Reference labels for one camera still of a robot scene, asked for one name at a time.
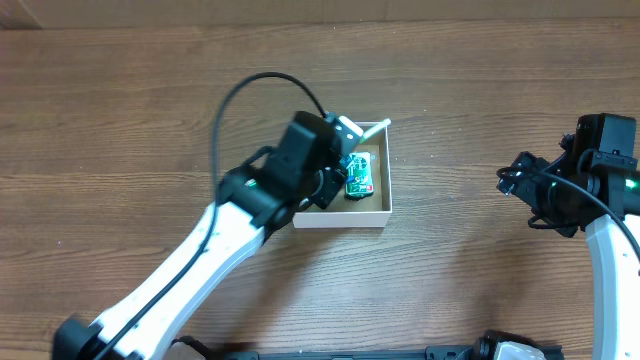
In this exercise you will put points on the blue disposable razor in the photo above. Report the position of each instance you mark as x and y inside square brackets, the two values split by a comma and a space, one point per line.
[348, 164]

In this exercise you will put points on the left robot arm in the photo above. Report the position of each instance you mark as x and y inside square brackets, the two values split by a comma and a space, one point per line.
[252, 201]

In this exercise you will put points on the white cardboard box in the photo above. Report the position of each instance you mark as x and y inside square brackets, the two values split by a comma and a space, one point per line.
[370, 212]

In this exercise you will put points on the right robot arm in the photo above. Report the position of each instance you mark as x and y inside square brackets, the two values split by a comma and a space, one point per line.
[593, 187]

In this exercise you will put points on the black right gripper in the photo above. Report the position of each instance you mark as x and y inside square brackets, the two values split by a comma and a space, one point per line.
[520, 181]

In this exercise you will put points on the green white toothbrush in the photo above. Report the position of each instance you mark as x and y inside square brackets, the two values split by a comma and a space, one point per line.
[378, 127]

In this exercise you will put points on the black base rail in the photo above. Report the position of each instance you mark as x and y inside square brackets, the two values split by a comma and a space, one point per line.
[491, 345]

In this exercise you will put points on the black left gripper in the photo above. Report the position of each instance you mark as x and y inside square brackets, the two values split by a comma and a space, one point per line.
[329, 187]

